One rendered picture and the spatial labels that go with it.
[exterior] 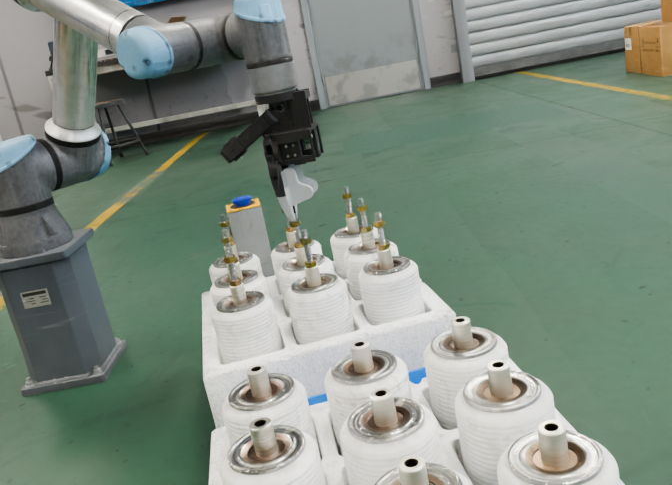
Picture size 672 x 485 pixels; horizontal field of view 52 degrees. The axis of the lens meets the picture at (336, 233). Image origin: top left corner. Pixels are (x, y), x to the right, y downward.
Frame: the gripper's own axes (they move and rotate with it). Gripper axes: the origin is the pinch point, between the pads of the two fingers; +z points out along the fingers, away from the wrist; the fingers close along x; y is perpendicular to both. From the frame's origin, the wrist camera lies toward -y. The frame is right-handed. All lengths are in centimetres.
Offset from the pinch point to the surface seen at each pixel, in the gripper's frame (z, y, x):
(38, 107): -14, -341, 460
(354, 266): 11.0, 9.3, 0.2
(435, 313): 16.3, 22.8, -11.0
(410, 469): 6, 24, -64
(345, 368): 9.0, 14.5, -40.3
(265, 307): 9.9, -1.8, -16.9
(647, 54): 22, 144, 365
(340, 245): 10.3, 5.3, 10.8
